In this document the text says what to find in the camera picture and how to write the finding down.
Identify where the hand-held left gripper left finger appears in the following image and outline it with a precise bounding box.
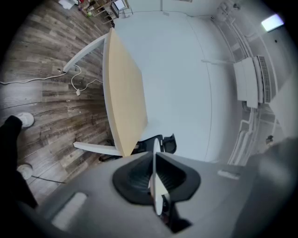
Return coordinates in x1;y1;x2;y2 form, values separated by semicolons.
34;152;177;238

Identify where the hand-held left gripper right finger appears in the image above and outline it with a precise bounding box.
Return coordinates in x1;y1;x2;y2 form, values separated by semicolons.
156;152;257;238

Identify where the white plate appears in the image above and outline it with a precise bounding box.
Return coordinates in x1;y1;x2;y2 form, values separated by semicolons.
148;138;172;216

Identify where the wooden table with white legs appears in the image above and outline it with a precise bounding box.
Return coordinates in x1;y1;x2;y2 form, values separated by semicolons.
62;27;149;158

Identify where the black office chair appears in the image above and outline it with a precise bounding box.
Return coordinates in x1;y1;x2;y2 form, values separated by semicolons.
99;133;178;163

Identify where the white pipe bundle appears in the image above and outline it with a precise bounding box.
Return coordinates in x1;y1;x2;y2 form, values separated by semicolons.
227;108;281;166

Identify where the person's black trouser leg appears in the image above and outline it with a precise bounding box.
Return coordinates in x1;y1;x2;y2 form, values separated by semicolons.
0;115;23;172
0;169;39;211

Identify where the white shoe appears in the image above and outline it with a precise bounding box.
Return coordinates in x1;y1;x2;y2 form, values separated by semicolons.
17;112;35;128
16;163;34;180

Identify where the white air conditioner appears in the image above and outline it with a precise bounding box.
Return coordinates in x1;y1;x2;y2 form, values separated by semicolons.
233;55;278;109

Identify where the rectangular ceiling light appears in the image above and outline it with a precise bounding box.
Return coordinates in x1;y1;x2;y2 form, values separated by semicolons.
260;13;285;32

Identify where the wooden shelf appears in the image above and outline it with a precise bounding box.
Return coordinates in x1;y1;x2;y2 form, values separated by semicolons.
92;0;117;25

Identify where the black floor cable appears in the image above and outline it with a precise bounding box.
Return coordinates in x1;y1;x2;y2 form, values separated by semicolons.
31;175;67;185

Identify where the thin white cable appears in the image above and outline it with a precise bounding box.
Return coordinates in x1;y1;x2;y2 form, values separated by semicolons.
70;64;103;92

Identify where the white wall cable duct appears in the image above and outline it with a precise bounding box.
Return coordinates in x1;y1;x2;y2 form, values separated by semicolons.
201;59;236;64

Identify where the thick white floor cable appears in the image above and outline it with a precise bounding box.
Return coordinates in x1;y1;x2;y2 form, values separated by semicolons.
0;69;67;86

